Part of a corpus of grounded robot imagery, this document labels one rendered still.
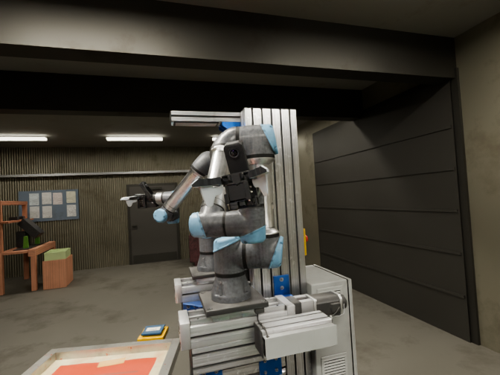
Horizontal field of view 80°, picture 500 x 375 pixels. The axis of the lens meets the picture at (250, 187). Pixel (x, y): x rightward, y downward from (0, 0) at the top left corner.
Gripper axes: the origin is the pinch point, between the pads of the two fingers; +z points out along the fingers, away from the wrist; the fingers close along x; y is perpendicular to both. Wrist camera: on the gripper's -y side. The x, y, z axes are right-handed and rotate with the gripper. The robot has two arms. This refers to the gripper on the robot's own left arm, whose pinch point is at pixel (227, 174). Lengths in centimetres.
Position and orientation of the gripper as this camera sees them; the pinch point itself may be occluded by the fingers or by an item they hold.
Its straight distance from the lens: 57.0
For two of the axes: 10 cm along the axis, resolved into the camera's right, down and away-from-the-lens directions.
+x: -9.7, 2.0, 1.3
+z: -1.4, -0.2, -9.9
